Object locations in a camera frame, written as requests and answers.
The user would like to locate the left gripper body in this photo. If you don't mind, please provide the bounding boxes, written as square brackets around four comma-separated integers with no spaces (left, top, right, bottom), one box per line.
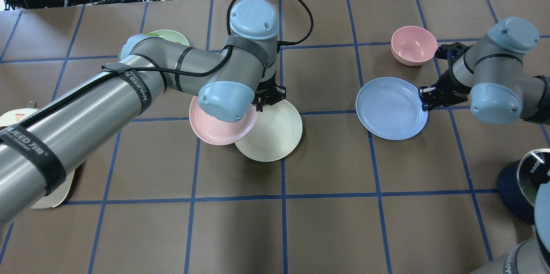
[254,79,287,109]

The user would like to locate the blue plate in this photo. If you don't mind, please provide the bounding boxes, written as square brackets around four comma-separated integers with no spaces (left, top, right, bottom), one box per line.
[355,77,428,140]

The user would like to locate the beige plate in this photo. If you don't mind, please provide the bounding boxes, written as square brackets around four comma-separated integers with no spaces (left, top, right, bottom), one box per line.
[235,100,303,162]

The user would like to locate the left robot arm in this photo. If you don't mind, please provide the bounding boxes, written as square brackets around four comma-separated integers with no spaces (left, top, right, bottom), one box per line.
[0,0,285,228]

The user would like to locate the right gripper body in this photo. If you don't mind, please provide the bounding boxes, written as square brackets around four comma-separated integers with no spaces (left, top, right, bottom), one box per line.
[418,72,471,111]

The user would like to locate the green plate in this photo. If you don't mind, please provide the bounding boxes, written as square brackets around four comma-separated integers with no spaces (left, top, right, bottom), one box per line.
[149,29,190,46]

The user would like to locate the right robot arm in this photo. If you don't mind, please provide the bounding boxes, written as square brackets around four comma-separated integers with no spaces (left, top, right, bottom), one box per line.
[418,17,550,125]

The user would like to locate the white toaster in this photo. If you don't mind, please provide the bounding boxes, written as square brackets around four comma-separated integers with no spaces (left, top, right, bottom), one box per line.
[0,101,76,210]

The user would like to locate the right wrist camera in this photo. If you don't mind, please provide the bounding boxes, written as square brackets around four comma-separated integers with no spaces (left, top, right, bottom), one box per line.
[434,42,470,62]

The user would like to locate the pink bowl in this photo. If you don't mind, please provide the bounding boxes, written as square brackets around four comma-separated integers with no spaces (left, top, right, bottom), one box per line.
[390,26,438,67]

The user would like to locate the pink plate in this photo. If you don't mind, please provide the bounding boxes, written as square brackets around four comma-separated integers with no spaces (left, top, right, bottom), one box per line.
[189,96,259,146]

